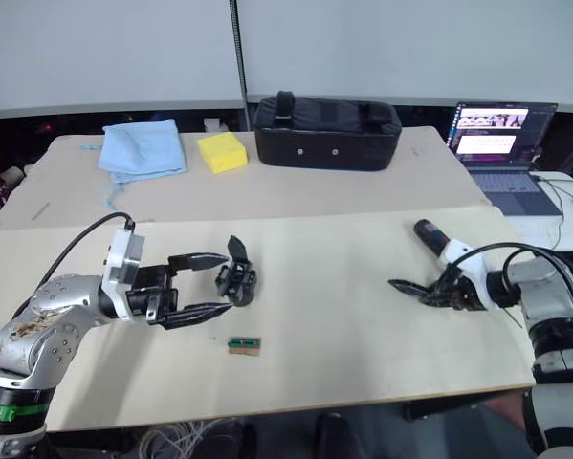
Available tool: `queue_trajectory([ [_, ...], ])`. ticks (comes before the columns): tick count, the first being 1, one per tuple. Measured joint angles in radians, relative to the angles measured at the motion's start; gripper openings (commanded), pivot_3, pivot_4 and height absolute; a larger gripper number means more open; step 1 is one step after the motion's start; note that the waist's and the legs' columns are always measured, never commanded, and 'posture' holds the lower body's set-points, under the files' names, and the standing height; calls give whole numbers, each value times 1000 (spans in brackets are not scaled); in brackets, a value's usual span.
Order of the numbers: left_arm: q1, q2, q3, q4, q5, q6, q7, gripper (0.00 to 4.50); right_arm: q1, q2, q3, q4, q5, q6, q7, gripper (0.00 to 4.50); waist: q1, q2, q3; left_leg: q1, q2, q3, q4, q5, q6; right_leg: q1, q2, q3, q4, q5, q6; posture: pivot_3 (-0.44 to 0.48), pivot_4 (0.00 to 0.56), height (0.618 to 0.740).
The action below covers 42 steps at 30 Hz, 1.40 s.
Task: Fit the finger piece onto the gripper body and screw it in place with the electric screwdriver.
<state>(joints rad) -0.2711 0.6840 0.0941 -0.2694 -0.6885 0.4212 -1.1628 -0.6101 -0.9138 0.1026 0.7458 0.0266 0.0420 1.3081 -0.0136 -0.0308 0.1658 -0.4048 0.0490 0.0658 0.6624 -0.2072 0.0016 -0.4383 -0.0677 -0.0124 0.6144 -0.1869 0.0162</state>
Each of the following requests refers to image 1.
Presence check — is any white cable bundle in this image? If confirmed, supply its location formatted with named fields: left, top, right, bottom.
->
left=140, top=418, right=232, bottom=459

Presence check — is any thin white cable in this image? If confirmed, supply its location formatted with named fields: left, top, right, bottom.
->
left=533, top=170, right=573, bottom=250

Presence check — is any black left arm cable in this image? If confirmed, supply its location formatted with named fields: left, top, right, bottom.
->
left=43, top=211, right=137, bottom=289

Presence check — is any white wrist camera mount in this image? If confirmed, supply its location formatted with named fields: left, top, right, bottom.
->
left=100, top=228, right=147, bottom=322
left=435, top=237, right=492, bottom=311

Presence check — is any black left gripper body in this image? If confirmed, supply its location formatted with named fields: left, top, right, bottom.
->
left=124, top=262, right=181, bottom=327

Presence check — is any dark rounded shape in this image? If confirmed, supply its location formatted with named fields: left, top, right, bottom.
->
left=313, top=412, right=360, bottom=459

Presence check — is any loose black gripper body part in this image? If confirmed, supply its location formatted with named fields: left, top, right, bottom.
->
left=213, top=257, right=258, bottom=308

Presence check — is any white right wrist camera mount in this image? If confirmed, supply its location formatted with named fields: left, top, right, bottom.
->
left=435, top=237, right=492, bottom=311

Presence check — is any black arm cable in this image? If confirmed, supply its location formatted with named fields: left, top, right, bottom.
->
left=451, top=242, right=573, bottom=331
left=43, top=211, right=137, bottom=289

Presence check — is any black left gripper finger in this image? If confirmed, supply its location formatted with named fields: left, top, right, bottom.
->
left=167, top=251, right=231, bottom=275
left=160, top=301, right=235, bottom=332

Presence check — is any yellow sponge block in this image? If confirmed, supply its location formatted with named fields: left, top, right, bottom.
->
left=196, top=133, right=249, bottom=175

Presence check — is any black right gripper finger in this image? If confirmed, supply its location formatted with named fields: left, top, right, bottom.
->
left=418, top=285, right=455, bottom=308
left=387, top=278, right=431, bottom=298

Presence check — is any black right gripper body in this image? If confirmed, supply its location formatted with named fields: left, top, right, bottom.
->
left=437, top=273, right=484, bottom=313

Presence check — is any open grey laptop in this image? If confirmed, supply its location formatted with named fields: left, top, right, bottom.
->
left=447, top=100, right=563, bottom=217

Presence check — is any white robot body shell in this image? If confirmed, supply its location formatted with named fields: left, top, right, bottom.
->
left=522, top=380, right=573, bottom=458

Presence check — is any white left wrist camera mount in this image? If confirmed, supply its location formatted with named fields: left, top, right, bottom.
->
left=100, top=228, right=147, bottom=322

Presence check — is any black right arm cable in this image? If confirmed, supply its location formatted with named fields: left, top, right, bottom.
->
left=451, top=242, right=573, bottom=331

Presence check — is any black padded carrying case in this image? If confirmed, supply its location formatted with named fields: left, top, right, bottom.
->
left=253, top=90, right=404, bottom=174

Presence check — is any light blue cloth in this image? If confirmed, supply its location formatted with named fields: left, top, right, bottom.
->
left=78, top=118, right=188, bottom=212

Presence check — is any black bracket under table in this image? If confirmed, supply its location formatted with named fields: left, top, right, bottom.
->
left=402, top=394, right=486, bottom=423

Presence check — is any white side table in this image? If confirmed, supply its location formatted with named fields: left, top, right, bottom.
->
left=504, top=169, right=573, bottom=251

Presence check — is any black vertical pole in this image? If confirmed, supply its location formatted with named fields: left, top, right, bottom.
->
left=229, top=0, right=251, bottom=131

